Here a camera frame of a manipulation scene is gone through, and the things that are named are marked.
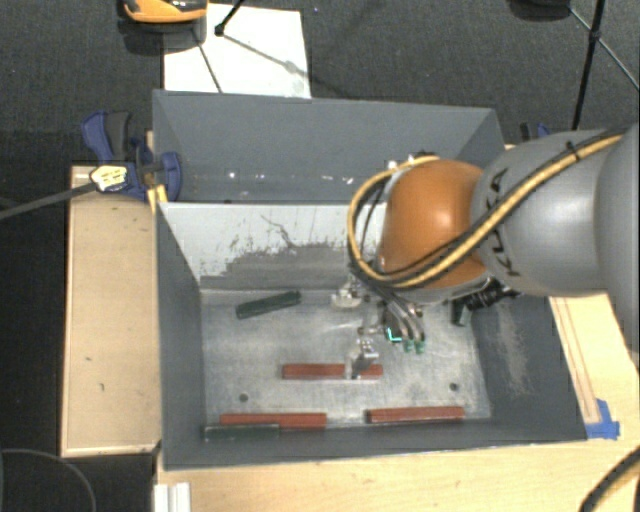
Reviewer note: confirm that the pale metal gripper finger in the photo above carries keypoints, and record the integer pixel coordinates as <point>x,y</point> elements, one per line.
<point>362,357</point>
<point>345,298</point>

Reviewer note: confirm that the red-brown flat block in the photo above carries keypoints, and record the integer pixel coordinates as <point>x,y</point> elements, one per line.
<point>415,414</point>
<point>272,420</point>
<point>312,371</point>

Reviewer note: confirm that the dark green flat block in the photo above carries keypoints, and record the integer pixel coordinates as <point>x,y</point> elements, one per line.
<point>269,304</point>
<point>240,433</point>

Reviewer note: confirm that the grey metal bin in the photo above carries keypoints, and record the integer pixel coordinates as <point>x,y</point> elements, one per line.
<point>280,345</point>

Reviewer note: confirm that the pale wood board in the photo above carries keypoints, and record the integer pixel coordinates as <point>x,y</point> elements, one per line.
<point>112,320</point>

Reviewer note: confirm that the black cylinder on white bracket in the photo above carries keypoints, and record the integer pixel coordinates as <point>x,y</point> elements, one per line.
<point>482,297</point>

